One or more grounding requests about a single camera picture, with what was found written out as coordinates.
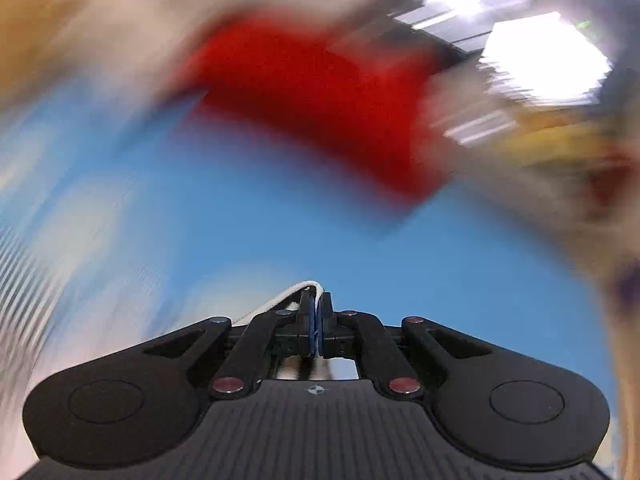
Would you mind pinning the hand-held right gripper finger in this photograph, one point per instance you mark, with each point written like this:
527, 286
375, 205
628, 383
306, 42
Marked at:
311, 331
321, 332

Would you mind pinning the black white striped shirt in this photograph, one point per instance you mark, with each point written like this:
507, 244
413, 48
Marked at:
295, 288

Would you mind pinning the blue patterned bed sheet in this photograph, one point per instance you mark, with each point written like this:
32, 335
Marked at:
300, 230

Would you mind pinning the red folded blanket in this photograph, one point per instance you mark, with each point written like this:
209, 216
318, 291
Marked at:
320, 95

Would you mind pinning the yellow plush toys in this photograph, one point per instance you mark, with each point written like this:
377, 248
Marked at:
555, 140

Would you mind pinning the white folded quilt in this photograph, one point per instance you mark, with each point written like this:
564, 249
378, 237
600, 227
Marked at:
200, 15

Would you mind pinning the wooden headboard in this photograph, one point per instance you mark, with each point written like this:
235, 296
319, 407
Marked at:
30, 10

